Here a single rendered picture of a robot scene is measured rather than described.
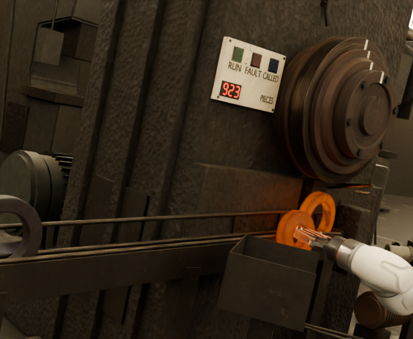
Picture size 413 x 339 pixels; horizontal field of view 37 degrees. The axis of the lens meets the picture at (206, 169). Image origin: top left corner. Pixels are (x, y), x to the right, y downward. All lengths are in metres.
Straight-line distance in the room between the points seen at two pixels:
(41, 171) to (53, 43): 3.25
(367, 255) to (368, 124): 0.45
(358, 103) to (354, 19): 0.42
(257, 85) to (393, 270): 0.67
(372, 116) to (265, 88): 0.35
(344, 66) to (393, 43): 0.56
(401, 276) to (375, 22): 1.03
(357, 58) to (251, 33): 0.35
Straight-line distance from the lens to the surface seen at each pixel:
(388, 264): 1.73
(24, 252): 1.42
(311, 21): 2.11
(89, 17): 6.11
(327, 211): 2.14
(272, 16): 1.96
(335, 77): 1.94
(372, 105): 2.00
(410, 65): 10.45
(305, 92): 1.90
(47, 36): 5.88
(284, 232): 1.88
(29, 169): 2.77
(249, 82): 1.88
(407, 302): 1.87
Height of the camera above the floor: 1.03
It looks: 5 degrees down
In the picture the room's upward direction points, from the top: 12 degrees clockwise
